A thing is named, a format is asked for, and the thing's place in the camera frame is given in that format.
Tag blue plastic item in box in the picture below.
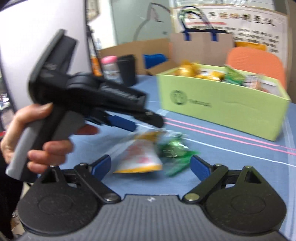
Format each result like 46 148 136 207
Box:
143 53 168 69

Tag pink lid plastic bottle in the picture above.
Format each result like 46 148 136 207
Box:
101 55 122 83

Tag framed Chinese poster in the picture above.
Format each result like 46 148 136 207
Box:
184 4 289 59

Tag green pea snack packet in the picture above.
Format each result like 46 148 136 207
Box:
224 65 245 86

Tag person's left hand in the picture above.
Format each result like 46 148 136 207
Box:
1 103 98 180

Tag orange transparent snack pack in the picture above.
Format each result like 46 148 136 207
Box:
174 60 201 77

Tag black paper cup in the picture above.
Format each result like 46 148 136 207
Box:
117 55 137 87

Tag white red triangular snack bag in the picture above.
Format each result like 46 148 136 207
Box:
114 130 166 174

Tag brown paper bag blue handles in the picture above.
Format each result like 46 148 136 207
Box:
170 6 235 66

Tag red clear jerky packet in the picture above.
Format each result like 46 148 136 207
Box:
243 74 276 93

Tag green biscuit pack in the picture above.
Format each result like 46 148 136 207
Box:
159 134 199 177

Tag yellow snack packet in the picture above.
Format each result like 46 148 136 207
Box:
195 71 225 81

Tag green cardboard box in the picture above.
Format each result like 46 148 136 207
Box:
157 69 291 141

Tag open cardboard box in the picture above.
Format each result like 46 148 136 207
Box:
99 38 177 75

